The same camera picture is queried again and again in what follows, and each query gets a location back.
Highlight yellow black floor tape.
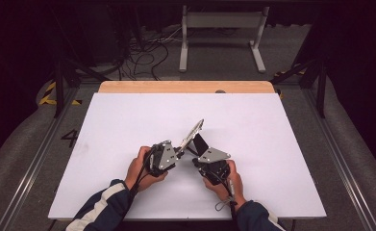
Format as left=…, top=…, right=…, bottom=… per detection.
left=273, top=67, right=305, bottom=78
left=38, top=81, right=83, bottom=107

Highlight wooden table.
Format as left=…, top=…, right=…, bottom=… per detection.
left=98, top=80, right=276, bottom=94

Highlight person's right hand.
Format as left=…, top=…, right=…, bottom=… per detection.
left=203, top=160, right=245, bottom=211

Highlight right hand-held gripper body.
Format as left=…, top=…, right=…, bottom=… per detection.
left=192, top=146, right=232, bottom=187

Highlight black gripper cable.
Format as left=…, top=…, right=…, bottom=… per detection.
left=213, top=177, right=238, bottom=213
left=129, top=153, right=155, bottom=201

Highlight oval silver picture frame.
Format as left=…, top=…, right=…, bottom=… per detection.
left=178, top=118, right=206, bottom=156

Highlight aluminium floor rail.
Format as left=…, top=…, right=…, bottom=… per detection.
left=304, top=88, right=376, bottom=231
left=0, top=86, right=81, bottom=231

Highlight white table board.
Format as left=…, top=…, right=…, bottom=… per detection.
left=47, top=92, right=328, bottom=220

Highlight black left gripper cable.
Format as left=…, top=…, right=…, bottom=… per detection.
left=129, top=153, right=155, bottom=201

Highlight black floor cables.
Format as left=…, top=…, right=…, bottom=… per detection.
left=117, top=27, right=184, bottom=81

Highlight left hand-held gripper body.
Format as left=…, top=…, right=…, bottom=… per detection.
left=143, top=140, right=181, bottom=177

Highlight black metal stand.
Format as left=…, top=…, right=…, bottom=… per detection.
left=52, top=47, right=110, bottom=118
left=270, top=57, right=328, bottom=118

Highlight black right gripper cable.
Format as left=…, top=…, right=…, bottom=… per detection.
left=213, top=177, right=238, bottom=213

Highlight person's left hand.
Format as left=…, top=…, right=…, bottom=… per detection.
left=124, top=146, right=169, bottom=193

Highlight grey metal desk frame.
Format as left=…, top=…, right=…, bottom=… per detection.
left=179, top=5, right=270, bottom=74

